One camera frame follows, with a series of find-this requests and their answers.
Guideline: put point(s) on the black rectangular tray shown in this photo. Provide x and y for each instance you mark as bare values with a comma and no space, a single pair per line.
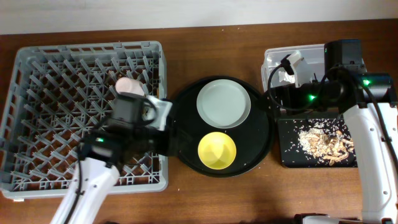
289,152

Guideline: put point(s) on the round black tray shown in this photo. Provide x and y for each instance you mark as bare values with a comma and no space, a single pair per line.
253,138

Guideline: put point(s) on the clear plastic bin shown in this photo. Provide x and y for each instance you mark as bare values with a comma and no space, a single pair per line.
310,69

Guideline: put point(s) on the white napkin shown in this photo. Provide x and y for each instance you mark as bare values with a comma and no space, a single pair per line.
285,77

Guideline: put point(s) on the yellow bowl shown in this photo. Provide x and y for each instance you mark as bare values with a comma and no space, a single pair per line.
217,150

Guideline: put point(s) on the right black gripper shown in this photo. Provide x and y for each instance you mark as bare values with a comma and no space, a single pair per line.
273,98

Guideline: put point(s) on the food scraps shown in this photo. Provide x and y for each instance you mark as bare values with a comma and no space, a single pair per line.
326,146

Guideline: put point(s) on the grey round plate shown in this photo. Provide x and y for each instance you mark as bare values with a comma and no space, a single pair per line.
223,104

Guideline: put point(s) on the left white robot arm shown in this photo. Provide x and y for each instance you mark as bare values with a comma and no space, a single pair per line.
136,125

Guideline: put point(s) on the grey dishwasher rack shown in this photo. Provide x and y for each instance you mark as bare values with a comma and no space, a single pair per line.
56,95

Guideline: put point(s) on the pink cup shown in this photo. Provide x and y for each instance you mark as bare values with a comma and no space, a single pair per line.
129,85

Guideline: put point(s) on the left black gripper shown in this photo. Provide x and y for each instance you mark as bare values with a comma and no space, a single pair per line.
169,139

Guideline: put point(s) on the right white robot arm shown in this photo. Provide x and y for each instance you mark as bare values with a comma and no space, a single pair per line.
331,112

